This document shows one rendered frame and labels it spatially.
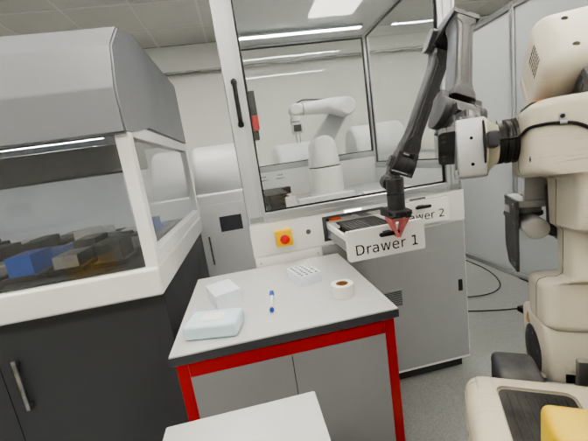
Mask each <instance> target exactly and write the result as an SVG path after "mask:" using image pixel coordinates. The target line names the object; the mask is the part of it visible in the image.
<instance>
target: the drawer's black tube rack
mask: <svg viewBox="0 0 588 441"><path fill-rule="evenodd" d="M336 223H337V224H338V225H340V228H337V229H338V230H339V231H341V232H342V233H345V232H346V231H351V230H355V229H361V228H370V227H374V226H380V225H384V224H388V223H387V222H386V220H384V219H382V218H379V217H376V216H374V215H373V216H368V217H362V218H358V219H352V220H343V221H338V222H336Z"/></svg>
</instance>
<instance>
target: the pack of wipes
mask: <svg viewBox="0 0 588 441"><path fill-rule="evenodd" d="M243 320H244V315H243V310H242V308H230V309H222V310H213V311H197V312H195V313H194V314H193V315H192V316H191V317H190V319H189V320H188V321H187V322H186V324H185V325H184V327H183V334H184V337H185V340H204V339H214V338H223V337H233V336H236V335H237V334H238V332H239V330H240V328H241V326H242V322H243Z"/></svg>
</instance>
